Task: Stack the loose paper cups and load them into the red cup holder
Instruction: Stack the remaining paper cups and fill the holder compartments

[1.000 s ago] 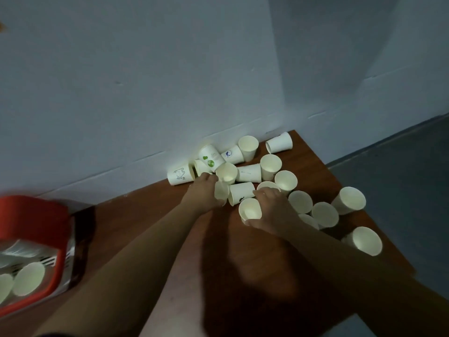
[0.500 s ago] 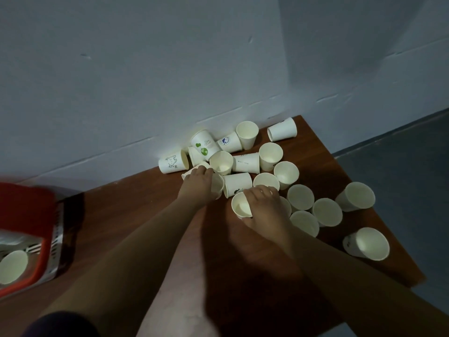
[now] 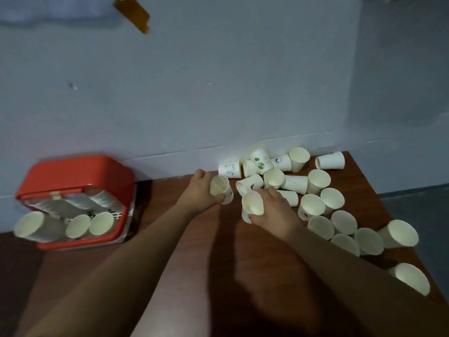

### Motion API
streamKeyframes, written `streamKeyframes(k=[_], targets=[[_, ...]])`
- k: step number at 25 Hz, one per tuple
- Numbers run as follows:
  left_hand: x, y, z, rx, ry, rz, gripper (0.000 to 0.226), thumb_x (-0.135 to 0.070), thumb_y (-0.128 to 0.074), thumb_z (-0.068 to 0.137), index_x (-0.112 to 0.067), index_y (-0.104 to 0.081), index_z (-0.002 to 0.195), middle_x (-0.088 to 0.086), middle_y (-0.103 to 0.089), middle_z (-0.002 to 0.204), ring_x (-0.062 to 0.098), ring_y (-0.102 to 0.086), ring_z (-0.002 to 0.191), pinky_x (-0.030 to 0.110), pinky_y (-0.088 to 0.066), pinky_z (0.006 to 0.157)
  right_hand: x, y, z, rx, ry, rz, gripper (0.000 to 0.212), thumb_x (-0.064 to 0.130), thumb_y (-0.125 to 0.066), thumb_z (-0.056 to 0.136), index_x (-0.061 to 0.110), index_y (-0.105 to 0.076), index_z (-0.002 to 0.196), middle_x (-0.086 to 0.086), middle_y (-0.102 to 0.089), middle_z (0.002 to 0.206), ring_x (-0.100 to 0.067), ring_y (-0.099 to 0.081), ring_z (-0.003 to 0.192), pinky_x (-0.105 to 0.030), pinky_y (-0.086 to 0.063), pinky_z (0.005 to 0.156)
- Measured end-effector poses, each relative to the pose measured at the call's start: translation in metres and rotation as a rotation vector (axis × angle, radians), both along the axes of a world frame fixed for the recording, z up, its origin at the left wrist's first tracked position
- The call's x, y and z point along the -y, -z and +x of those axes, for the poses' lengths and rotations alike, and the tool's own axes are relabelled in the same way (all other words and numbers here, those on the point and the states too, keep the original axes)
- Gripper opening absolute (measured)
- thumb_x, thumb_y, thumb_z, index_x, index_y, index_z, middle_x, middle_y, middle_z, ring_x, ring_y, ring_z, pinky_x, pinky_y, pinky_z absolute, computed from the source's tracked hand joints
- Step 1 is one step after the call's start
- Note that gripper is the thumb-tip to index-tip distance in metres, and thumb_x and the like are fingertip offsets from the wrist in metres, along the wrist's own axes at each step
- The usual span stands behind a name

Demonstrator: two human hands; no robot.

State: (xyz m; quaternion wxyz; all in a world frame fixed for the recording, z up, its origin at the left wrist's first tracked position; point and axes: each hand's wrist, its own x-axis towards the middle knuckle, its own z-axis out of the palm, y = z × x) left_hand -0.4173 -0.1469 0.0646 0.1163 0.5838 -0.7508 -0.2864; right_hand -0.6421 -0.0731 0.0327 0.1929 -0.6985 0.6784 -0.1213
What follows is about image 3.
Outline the person's right hand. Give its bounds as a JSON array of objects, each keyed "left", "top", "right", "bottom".
[{"left": 248, "top": 187, "right": 304, "bottom": 241}]

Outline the person's left hand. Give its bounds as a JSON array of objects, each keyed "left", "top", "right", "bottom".
[{"left": 175, "top": 168, "right": 227, "bottom": 216}]

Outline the white disposable drinking cup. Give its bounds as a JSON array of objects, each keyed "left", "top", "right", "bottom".
[
  {"left": 241, "top": 191, "right": 265, "bottom": 224},
  {"left": 210, "top": 175, "right": 234, "bottom": 205}
]

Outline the person's left forearm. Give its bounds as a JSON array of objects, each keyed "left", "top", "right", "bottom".
[{"left": 14, "top": 204, "right": 220, "bottom": 337}]

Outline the person's right forearm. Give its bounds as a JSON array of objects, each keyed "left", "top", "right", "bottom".
[{"left": 281, "top": 224, "right": 449, "bottom": 337}]

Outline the pile of white paper cups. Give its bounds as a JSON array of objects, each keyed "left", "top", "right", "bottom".
[{"left": 217, "top": 147, "right": 431, "bottom": 297}]

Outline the nested white cup stack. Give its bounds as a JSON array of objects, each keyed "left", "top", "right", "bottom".
[
  {"left": 13, "top": 211, "right": 66, "bottom": 243},
  {"left": 65, "top": 214, "right": 92, "bottom": 240},
  {"left": 89, "top": 211, "right": 116, "bottom": 237},
  {"left": 87, "top": 190, "right": 124, "bottom": 213}
]

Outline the red plastic basket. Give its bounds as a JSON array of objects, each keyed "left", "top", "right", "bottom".
[{"left": 15, "top": 156, "right": 138, "bottom": 252}]

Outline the brown tape strip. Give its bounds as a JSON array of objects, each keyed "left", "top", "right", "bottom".
[{"left": 112, "top": 0, "right": 151, "bottom": 35}]

